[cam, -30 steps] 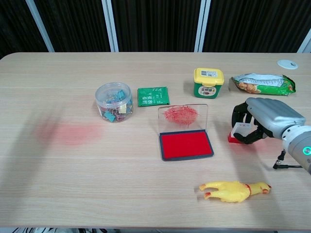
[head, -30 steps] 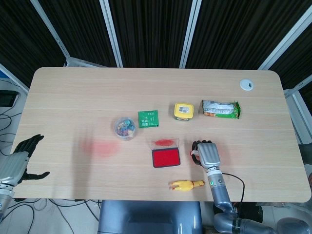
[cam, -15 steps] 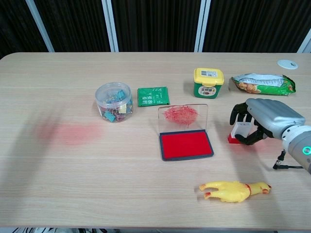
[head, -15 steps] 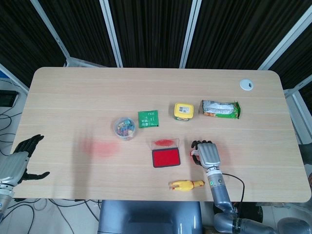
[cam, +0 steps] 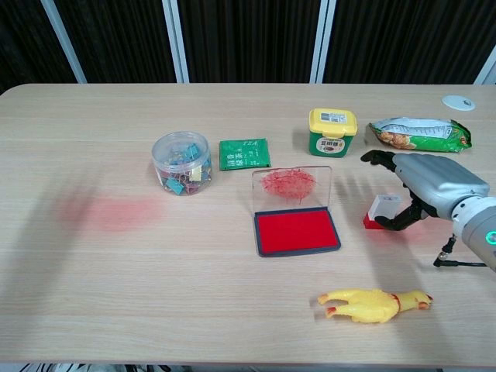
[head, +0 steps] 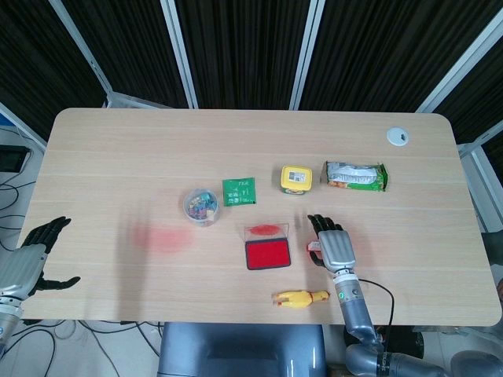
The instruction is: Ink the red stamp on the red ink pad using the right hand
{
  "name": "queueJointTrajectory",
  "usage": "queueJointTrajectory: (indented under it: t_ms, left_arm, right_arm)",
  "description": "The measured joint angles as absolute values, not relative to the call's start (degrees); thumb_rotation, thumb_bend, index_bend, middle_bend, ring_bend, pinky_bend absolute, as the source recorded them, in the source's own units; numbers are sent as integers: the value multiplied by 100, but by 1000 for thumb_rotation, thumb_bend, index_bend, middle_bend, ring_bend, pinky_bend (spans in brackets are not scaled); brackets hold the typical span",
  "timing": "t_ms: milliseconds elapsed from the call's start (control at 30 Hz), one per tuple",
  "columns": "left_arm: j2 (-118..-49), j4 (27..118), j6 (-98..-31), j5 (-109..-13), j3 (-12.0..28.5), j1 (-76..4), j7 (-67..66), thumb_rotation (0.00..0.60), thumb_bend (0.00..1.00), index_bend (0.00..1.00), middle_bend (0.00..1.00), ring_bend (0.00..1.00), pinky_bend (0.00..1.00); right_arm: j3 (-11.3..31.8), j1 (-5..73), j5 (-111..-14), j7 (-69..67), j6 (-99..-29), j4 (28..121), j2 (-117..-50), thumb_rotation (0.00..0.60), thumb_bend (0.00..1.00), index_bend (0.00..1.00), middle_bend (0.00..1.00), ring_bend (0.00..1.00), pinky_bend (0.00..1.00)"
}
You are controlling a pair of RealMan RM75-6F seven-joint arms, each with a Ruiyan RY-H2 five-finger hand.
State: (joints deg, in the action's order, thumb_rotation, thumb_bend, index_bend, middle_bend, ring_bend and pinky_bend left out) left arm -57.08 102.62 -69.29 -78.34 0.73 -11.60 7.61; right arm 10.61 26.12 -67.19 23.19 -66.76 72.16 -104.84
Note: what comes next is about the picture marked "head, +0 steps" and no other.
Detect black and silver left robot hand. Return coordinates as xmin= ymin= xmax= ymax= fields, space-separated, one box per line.
xmin=0 ymin=216 xmax=82 ymax=302

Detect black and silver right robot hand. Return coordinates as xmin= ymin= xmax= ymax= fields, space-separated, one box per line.
xmin=307 ymin=214 xmax=358 ymax=274

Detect yellow rubber chicken toy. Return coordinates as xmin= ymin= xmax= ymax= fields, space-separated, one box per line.
xmin=271 ymin=288 xmax=332 ymax=309

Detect red ink pad clear lid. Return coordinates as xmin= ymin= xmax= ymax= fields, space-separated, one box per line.
xmin=242 ymin=222 xmax=292 ymax=271

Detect green silver snack packet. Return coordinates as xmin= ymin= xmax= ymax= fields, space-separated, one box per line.
xmin=322 ymin=159 xmax=390 ymax=193

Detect yellow lidded jar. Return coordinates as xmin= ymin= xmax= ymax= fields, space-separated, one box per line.
xmin=279 ymin=165 xmax=314 ymax=196

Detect black box device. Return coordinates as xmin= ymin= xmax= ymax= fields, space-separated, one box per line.
xmin=0 ymin=145 xmax=33 ymax=173

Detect green tea sachet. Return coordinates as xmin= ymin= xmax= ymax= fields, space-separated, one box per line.
xmin=222 ymin=177 xmax=258 ymax=207

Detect grey robot torso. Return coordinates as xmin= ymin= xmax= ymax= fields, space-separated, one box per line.
xmin=156 ymin=322 xmax=328 ymax=377

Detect clear round tub of clips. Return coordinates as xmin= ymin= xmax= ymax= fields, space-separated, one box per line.
xmin=182 ymin=188 xmax=222 ymax=228

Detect black floor cables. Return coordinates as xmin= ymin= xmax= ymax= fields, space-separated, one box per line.
xmin=0 ymin=172 xmax=163 ymax=377

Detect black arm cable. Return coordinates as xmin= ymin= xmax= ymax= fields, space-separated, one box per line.
xmin=358 ymin=278 xmax=395 ymax=327

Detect white round cable grommet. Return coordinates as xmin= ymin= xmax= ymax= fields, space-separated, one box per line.
xmin=385 ymin=126 xmax=411 ymax=147

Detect white aluminium partition post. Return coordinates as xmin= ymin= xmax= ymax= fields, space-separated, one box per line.
xmin=289 ymin=0 xmax=326 ymax=111
xmin=415 ymin=15 xmax=503 ymax=114
xmin=158 ymin=0 xmax=199 ymax=110
xmin=47 ymin=0 xmax=115 ymax=109

